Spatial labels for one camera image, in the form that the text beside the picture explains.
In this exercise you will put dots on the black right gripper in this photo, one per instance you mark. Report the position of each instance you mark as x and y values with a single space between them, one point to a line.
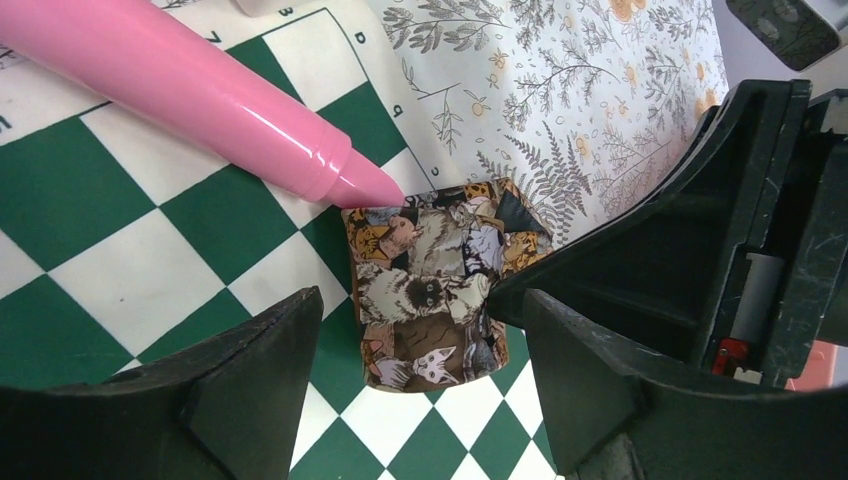
737 260

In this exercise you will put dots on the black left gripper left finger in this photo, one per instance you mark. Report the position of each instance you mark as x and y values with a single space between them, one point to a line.
228 407

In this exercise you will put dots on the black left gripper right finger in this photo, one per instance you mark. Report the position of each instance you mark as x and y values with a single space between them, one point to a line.
615 409

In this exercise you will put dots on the brown floral patterned tie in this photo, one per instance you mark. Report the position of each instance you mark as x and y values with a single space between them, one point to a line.
422 275

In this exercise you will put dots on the pink divided organizer tray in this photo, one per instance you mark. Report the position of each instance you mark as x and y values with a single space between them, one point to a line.
819 370

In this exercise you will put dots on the green white chessboard mat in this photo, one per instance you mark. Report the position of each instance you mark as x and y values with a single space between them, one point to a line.
121 243

